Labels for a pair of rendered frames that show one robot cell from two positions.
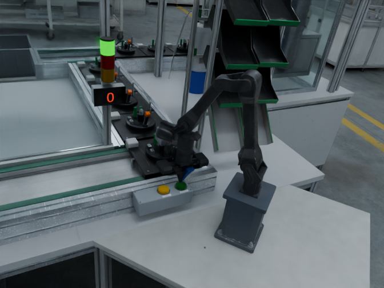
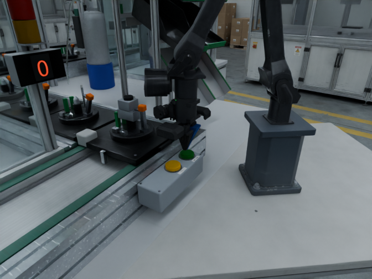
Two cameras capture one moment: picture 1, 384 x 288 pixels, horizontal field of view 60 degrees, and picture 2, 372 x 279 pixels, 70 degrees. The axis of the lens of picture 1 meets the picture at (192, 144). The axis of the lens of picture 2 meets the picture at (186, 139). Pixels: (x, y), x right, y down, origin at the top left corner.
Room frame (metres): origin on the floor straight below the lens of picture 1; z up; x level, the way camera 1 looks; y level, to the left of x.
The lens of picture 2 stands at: (0.39, 0.31, 1.34)
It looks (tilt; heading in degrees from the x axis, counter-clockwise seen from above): 27 degrees down; 333
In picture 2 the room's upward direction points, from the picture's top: straight up
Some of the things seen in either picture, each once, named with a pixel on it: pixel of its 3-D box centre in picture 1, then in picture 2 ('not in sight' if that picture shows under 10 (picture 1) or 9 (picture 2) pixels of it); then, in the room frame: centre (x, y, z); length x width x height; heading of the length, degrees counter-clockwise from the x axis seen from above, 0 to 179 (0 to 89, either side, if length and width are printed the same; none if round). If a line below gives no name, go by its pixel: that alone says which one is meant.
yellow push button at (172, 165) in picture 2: (163, 190); (172, 166); (0.93, 0.08, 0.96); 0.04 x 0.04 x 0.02
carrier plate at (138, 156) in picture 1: (162, 154); (132, 135); (1.16, 0.12, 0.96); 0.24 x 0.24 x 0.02; 32
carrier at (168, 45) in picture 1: (184, 44); (67, 51); (2.70, 0.17, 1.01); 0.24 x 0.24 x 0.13; 32
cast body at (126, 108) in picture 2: (162, 133); (127, 106); (1.17, 0.13, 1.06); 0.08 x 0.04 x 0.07; 32
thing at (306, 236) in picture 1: (242, 226); (261, 174); (0.92, -0.23, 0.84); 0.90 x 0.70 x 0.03; 69
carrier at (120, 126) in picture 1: (140, 116); (77, 106); (1.37, 0.25, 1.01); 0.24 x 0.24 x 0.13; 32
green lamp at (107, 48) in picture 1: (107, 47); not in sight; (1.16, 0.34, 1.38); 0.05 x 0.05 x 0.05
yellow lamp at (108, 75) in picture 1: (107, 74); (27, 31); (1.16, 0.34, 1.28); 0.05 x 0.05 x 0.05
